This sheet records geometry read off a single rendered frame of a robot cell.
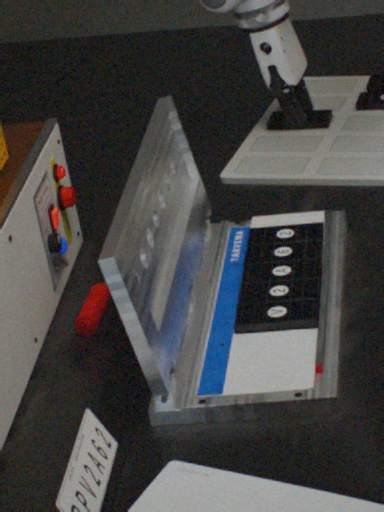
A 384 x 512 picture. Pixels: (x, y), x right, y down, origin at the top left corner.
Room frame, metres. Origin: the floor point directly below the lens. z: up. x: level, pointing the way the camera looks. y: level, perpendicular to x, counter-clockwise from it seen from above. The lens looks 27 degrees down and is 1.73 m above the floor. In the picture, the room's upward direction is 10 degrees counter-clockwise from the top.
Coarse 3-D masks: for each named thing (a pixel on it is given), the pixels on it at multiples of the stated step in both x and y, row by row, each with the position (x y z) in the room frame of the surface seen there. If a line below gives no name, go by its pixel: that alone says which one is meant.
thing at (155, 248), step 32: (160, 128) 1.55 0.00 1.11; (160, 160) 1.54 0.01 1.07; (192, 160) 1.64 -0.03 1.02; (128, 192) 1.37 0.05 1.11; (160, 192) 1.49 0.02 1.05; (192, 192) 1.60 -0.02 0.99; (128, 224) 1.30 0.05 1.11; (160, 224) 1.44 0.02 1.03; (192, 224) 1.53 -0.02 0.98; (128, 256) 1.26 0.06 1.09; (160, 256) 1.40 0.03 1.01; (192, 256) 1.48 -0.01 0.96; (128, 288) 1.22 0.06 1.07; (160, 288) 1.35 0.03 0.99; (128, 320) 1.22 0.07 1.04; (160, 320) 1.28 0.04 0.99; (160, 352) 1.24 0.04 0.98; (160, 384) 1.21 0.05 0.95
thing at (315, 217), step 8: (264, 216) 1.61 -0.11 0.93; (272, 216) 1.61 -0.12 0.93; (280, 216) 1.60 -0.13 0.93; (288, 216) 1.60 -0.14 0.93; (296, 216) 1.59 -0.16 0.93; (304, 216) 1.59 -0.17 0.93; (312, 216) 1.59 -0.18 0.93; (320, 216) 1.58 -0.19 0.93; (256, 224) 1.59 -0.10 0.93; (264, 224) 1.59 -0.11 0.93; (272, 224) 1.58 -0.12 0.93; (280, 224) 1.58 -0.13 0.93; (288, 224) 1.57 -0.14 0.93; (296, 224) 1.57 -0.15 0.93
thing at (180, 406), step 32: (224, 224) 1.63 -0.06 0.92; (192, 288) 1.45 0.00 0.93; (192, 320) 1.40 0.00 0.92; (192, 352) 1.32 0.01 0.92; (192, 384) 1.25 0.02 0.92; (320, 384) 1.20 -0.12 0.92; (160, 416) 1.22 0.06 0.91; (192, 416) 1.21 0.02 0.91; (224, 416) 1.20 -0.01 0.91; (256, 416) 1.19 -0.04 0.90; (288, 416) 1.19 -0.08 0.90
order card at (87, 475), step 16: (80, 432) 1.14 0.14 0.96; (96, 432) 1.16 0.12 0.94; (80, 448) 1.12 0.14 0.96; (96, 448) 1.14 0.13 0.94; (112, 448) 1.16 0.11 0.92; (80, 464) 1.10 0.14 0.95; (96, 464) 1.12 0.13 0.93; (64, 480) 1.06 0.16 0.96; (80, 480) 1.08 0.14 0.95; (96, 480) 1.10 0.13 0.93; (64, 496) 1.04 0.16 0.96; (80, 496) 1.06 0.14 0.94; (96, 496) 1.08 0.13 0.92
